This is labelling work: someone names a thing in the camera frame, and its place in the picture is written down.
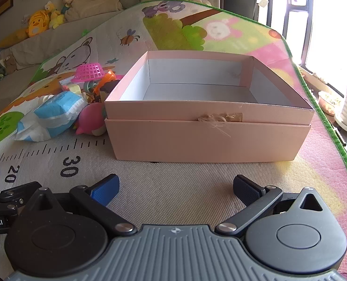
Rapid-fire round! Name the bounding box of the beige sofa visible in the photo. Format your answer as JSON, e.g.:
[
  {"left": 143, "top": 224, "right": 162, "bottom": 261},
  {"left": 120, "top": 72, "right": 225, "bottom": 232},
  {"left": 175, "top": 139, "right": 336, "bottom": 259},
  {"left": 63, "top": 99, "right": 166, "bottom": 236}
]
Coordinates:
[{"left": 0, "top": 0, "right": 215, "bottom": 118}]

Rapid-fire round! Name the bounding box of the yellow duck plush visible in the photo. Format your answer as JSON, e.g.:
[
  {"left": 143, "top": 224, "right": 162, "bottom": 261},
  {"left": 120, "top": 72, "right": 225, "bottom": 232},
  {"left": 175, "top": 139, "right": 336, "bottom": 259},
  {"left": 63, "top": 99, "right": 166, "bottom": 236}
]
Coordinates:
[{"left": 27, "top": 10, "right": 51, "bottom": 38}]

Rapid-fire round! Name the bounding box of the pale yellow toy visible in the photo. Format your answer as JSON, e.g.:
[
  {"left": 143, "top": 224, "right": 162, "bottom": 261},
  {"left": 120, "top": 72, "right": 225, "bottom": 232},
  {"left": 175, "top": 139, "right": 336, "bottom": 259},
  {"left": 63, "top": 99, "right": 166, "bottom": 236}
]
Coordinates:
[{"left": 60, "top": 82, "right": 84, "bottom": 95}]

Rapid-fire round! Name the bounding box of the printed cartoon play mat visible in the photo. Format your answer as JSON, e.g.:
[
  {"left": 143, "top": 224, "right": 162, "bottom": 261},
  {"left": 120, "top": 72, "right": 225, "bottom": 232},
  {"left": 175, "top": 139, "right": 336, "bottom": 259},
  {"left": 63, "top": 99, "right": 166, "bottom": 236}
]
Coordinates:
[{"left": 0, "top": 0, "right": 347, "bottom": 281}]

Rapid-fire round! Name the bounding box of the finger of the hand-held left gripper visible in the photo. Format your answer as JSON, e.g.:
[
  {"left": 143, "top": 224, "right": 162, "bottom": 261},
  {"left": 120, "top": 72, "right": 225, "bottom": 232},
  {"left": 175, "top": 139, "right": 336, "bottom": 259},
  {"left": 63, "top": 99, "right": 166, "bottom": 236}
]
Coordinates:
[{"left": 0, "top": 181, "right": 42, "bottom": 215}]

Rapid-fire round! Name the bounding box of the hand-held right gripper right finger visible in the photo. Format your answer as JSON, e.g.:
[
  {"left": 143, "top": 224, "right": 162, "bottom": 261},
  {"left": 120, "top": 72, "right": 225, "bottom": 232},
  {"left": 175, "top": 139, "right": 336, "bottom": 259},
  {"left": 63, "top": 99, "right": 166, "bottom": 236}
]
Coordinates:
[{"left": 215, "top": 175, "right": 328, "bottom": 237}]

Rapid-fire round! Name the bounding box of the pink cardboard box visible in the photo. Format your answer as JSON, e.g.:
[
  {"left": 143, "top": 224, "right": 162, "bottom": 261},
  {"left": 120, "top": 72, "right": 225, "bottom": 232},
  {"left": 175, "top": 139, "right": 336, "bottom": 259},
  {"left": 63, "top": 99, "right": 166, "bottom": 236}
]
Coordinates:
[{"left": 104, "top": 50, "right": 315, "bottom": 163}]

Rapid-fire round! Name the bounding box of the small bowl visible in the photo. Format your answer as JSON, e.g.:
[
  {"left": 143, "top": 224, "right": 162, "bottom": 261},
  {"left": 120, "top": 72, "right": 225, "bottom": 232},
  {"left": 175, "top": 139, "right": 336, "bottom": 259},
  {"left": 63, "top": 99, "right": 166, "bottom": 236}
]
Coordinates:
[{"left": 318, "top": 91, "right": 342, "bottom": 116}]

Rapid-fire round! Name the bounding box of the orange and black toy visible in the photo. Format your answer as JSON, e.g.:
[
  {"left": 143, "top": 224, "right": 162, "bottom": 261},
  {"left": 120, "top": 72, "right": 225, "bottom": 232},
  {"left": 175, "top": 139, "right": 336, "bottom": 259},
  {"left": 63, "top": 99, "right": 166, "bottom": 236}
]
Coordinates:
[{"left": 92, "top": 70, "right": 124, "bottom": 103}]

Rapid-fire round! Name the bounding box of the doll with green clothes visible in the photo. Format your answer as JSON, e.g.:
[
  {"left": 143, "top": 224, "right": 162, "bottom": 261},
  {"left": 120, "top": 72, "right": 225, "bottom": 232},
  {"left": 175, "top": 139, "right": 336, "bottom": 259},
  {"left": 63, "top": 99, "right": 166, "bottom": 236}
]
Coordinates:
[{"left": 60, "top": 0, "right": 75, "bottom": 15}]

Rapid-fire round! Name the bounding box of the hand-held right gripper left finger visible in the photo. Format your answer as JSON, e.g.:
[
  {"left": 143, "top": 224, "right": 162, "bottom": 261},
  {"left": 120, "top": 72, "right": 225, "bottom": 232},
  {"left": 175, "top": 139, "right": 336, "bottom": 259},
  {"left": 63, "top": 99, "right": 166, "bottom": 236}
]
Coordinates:
[{"left": 30, "top": 174, "right": 135, "bottom": 237}]

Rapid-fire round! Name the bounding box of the small brown plush toy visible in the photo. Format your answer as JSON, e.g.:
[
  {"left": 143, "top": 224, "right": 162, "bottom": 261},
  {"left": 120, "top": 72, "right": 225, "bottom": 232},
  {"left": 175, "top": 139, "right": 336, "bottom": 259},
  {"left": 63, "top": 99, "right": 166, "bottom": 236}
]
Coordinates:
[{"left": 0, "top": 57, "right": 17, "bottom": 75}]

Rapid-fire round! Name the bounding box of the long yellow plush pillow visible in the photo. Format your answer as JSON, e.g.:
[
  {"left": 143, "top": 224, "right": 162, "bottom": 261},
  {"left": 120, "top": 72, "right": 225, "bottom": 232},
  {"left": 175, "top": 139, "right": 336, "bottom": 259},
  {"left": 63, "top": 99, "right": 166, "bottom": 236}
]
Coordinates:
[{"left": 0, "top": 29, "right": 29, "bottom": 49}]

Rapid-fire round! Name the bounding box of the pink plastic toy basket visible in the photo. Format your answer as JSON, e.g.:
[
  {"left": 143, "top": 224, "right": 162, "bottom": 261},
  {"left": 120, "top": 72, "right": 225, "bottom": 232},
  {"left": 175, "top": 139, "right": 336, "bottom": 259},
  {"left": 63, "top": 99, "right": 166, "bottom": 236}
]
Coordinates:
[{"left": 71, "top": 62, "right": 107, "bottom": 83}]

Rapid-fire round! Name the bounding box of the pink round toy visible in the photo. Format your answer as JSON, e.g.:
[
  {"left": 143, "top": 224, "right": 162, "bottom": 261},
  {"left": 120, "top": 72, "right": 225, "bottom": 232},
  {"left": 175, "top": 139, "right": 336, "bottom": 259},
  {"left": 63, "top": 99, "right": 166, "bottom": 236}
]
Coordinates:
[{"left": 75, "top": 102, "right": 107, "bottom": 137}]

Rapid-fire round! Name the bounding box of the beige pillow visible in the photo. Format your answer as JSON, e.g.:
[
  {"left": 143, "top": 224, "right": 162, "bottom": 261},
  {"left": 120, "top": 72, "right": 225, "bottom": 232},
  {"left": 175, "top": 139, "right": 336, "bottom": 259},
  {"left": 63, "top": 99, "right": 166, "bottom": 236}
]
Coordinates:
[{"left": 65, "top": 0, "right": 124, "bottom": 22}]

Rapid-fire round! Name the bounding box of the blue plastic packet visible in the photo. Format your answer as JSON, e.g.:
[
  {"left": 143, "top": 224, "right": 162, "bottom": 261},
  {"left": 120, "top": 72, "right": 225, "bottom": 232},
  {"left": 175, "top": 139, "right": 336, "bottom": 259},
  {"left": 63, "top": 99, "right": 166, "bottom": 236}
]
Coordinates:
[{"left": 14, "top": 91, "right": 88, "bottom": 141}]

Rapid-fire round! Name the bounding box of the small yellow dog plush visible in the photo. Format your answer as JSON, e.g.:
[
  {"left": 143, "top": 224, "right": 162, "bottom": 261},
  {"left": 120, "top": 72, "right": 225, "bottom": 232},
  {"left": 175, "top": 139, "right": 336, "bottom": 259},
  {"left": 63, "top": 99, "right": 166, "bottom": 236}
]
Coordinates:
[{"left": 43, "top": 1, "right": 66, "bottom": 30}]

